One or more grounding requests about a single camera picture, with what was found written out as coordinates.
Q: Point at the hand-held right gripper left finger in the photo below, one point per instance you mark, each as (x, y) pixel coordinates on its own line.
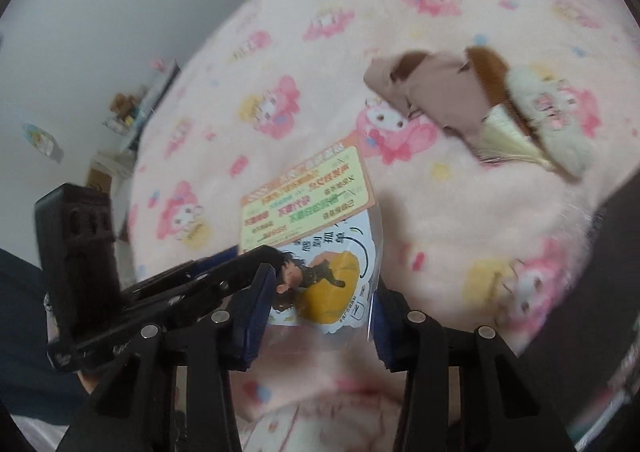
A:
(252, 324)

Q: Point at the person's dark blue clothing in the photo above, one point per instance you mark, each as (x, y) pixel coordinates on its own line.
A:
(25, 332)

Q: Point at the clear snack packet yellow label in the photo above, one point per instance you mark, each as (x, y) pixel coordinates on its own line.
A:
(310, 202)

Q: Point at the brown wooden comb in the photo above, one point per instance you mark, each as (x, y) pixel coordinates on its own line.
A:
(492, 69)

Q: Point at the pinkish brown cloth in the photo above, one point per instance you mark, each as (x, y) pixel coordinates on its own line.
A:
(445, 96)

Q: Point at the white bedside shelf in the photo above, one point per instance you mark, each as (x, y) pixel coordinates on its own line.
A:
(125, 151)

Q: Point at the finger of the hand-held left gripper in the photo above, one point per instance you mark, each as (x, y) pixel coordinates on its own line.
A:
(235, 277)
(217, 256)

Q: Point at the wall sticker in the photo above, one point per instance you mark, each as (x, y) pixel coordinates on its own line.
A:
(42, 141)

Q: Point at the pink printed blanket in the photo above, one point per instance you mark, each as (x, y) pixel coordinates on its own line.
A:
(300, 31)

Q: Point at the brown teddy bear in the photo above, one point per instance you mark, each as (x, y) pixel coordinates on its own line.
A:
(122, 104)

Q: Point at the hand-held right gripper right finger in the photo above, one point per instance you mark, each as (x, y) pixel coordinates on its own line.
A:
(382, 334)

